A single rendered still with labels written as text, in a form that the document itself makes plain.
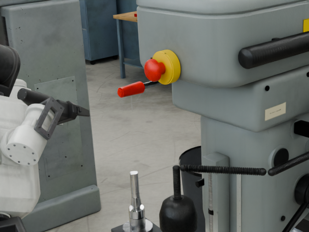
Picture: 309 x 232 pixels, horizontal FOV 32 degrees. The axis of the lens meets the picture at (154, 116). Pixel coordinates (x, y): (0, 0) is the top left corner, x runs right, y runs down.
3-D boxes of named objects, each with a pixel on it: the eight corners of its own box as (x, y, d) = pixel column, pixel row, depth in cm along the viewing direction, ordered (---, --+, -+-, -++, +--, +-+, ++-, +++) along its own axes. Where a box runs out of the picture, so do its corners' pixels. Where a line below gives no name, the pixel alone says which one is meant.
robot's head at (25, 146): (-8, 154, 105) (17, 137, 99) (13, 117, 111) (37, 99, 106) (20, 173, 107) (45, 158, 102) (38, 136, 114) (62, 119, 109)
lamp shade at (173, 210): (156, 234, 101) (154, 205, 98) (164, 215, 107) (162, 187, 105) (194, 237, 99) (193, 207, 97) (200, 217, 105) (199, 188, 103)
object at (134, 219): (145, 222, 164) (144, 205, 162) (145, 230, 159) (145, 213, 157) (129, 223, 163) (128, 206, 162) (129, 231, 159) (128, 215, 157)
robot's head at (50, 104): (6, 136, 105) (30, 123, 101) (23, 106, 111) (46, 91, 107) (30, 155, 108) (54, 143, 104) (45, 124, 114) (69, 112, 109)
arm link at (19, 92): (26, 131, 157) (-3, 125, 147) (23, 96, 159) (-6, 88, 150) (56, 122, 151) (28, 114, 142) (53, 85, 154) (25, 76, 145)
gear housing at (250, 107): (258, 136, 98) (258, 83, 94) (169, 107, 116) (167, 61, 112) (361, 95, 117) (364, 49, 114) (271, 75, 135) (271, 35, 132)
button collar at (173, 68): (173, 87, 95) (172, 54, 93) (151, 81, 99) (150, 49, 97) (181, 85, 96) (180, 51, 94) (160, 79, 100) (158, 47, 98)
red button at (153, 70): (156, 84, 93) (155, 61, 92) (141, 80, 96) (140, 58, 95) (170, 80, 95) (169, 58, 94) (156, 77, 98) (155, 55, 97)
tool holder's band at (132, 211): (144, 205, 162) (144, 202, 161) (145, 213, 157) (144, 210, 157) (128, 206, 162) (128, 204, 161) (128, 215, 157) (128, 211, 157)
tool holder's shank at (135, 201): (141, 204, 161) (139, 170, 157) (141, 209, 158) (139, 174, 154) (130, 205, 161) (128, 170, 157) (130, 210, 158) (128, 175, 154)
